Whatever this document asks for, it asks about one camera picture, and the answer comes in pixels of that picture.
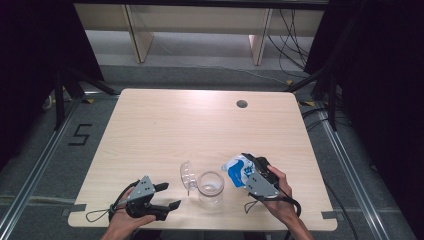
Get dark curtain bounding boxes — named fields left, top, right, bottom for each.
left=303, top=0, right=424, bottom=236
left=0, top=0, right=105, bottom=172

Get grey floor cable cover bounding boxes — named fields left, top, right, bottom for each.
left=0, top=194, right=77, bottom=205

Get grey tape strip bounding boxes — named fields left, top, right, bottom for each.
left=321, top=210, right=345, bottom=221
left=61, top=203, right=87, bottom=218

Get person's right hand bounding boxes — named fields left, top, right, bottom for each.
left=261, top=165, right=295, bottom=228

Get clear plastic jar lid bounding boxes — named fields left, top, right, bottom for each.
left=179, top=160, right=199, bottom=197

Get black metal stand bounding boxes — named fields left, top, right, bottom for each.
left=284, top=66, right=339, bottom=132
left=53, top=66, right=120, bottom=132

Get white and blue pouch bag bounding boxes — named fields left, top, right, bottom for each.
left=221, top=152, right=258, bottom=190

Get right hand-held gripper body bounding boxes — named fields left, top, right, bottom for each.
left=244, top=156, right=281, bottom=200

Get person's left hand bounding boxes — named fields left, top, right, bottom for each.
left=107, top=189, right=158, bottom=234

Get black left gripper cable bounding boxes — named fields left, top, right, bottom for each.
left=85, top=179, right=141, bottom=224

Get light wooden desk frame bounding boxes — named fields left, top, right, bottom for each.
left=73, top=3, right=326, bottom=67

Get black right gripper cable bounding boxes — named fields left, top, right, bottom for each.
left=244, top=186, right=303, bottom=219

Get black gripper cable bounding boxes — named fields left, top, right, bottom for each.
left=244, top=186, right=303, bottom=219
left=85, top=179, right=141, bottom=224

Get black hanging cable bundle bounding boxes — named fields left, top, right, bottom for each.
left=266, top=8, right=312, bottom=80

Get metal floor rail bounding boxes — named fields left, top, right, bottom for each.
left=0, top=99, right=82, bottom=232
left=316, top=102, right=392, bottom=240

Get black floor cables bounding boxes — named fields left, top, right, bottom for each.
left=300, top=105, right=352, bottom=132

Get clear glass jar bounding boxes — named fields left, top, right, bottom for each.
left=197, top=170, right=226, bottom=208

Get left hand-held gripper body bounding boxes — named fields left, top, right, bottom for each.
left=125, top=175, right=171, bottom=222

